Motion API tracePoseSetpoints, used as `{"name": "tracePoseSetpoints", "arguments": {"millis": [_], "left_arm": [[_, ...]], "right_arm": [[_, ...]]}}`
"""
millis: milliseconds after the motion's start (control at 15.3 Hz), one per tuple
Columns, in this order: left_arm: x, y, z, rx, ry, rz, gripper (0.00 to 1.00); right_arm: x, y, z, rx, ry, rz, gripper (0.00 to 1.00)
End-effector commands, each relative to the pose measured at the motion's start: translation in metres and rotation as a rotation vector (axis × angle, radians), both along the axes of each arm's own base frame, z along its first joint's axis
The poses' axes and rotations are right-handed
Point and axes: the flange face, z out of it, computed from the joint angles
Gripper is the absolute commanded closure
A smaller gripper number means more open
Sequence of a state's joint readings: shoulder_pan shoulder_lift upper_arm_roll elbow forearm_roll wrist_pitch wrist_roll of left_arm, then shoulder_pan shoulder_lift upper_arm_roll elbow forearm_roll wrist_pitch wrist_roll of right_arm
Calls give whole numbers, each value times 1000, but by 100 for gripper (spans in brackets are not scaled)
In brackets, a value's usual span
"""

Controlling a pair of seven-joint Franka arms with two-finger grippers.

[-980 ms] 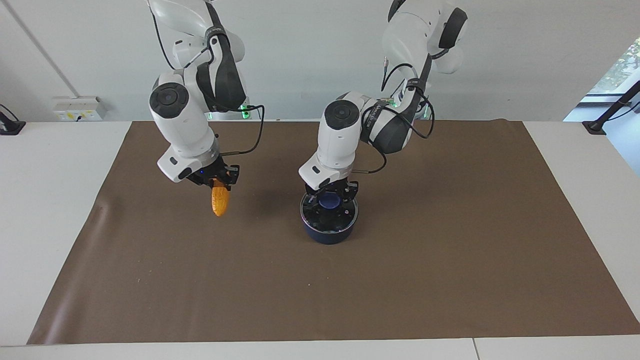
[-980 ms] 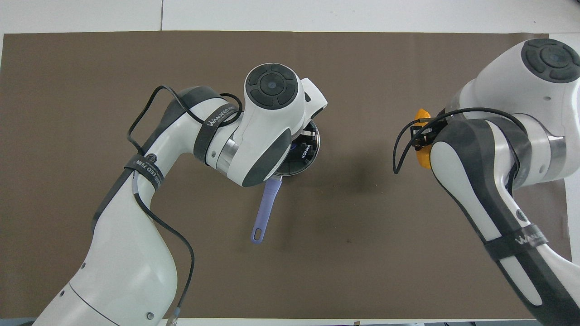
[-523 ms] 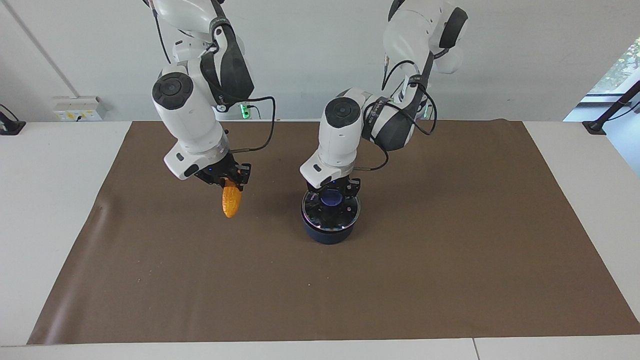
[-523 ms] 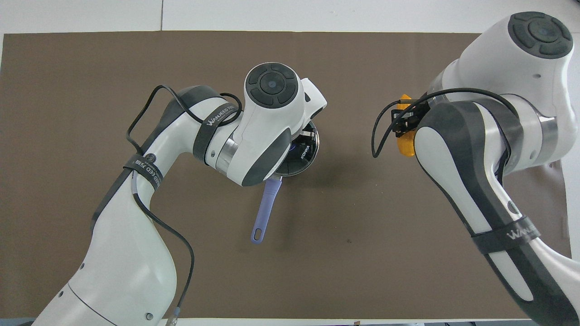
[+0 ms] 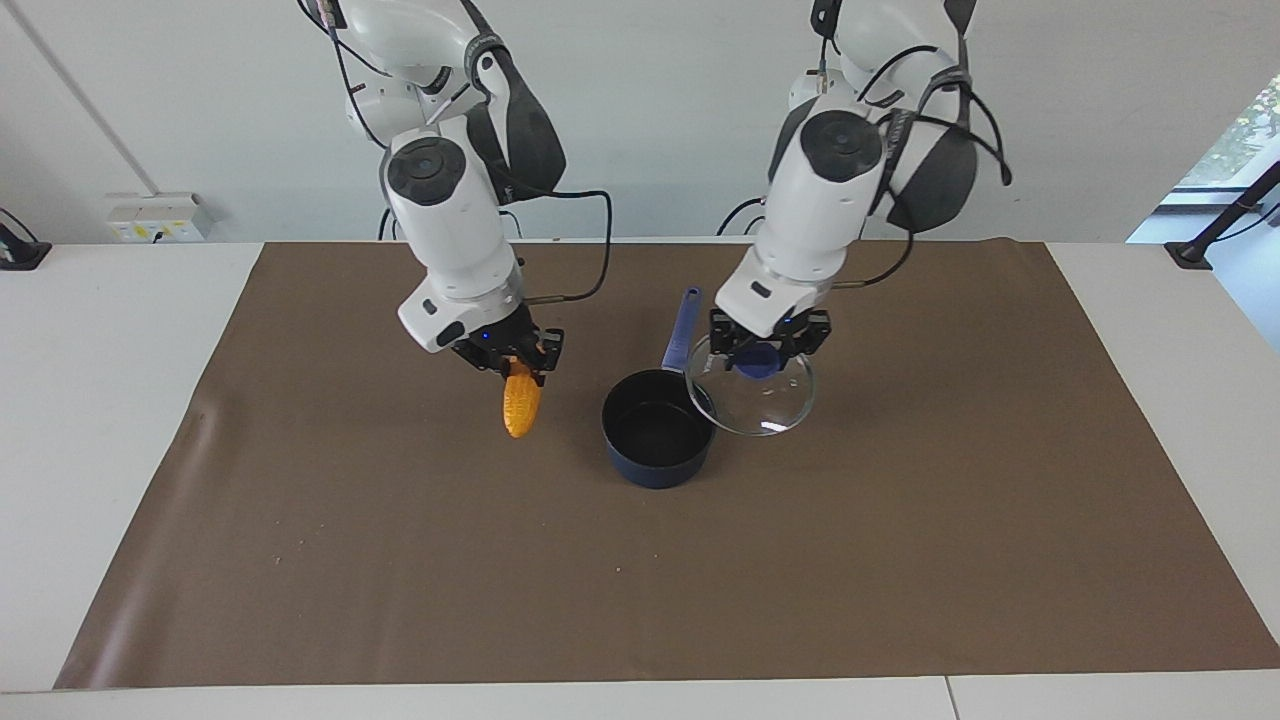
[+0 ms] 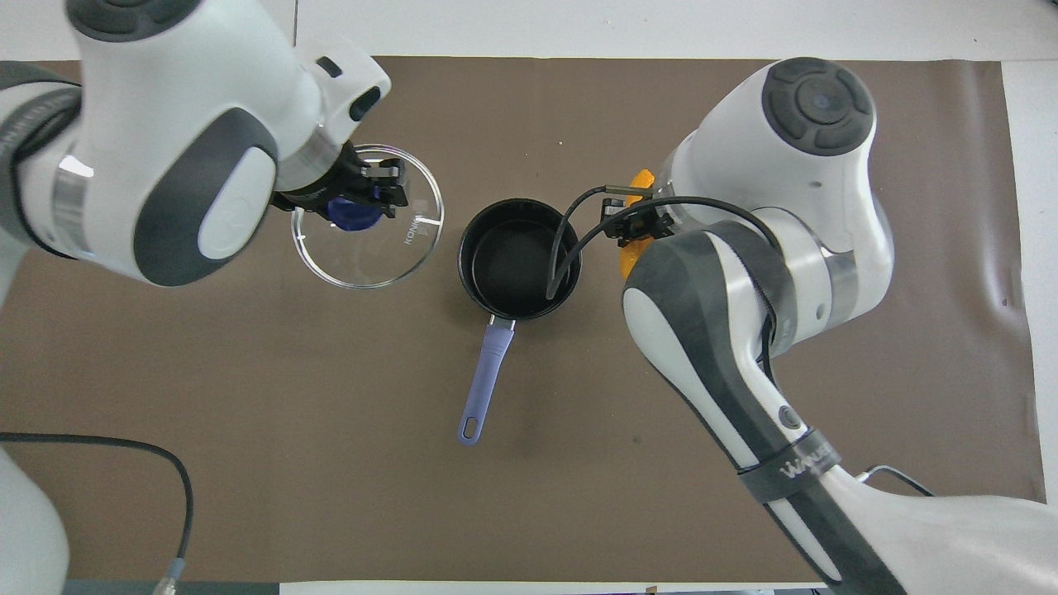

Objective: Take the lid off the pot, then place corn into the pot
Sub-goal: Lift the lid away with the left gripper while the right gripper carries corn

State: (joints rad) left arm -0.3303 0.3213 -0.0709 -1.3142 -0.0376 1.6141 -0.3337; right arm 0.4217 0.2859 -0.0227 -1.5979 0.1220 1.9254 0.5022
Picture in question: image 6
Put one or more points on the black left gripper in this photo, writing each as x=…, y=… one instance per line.
x=331, y=188

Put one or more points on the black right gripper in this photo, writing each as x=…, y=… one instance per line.
x=657, y=221

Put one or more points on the yellow toy corn cob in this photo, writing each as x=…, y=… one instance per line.
x=628, y=258

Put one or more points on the glass lid purple knob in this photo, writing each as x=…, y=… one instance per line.
x=372, y=256

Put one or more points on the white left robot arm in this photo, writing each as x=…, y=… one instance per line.
x=165, y=124

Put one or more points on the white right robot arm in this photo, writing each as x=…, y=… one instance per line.
x=744, y=289

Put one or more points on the brown table mat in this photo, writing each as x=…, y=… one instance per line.
x=331, y=413

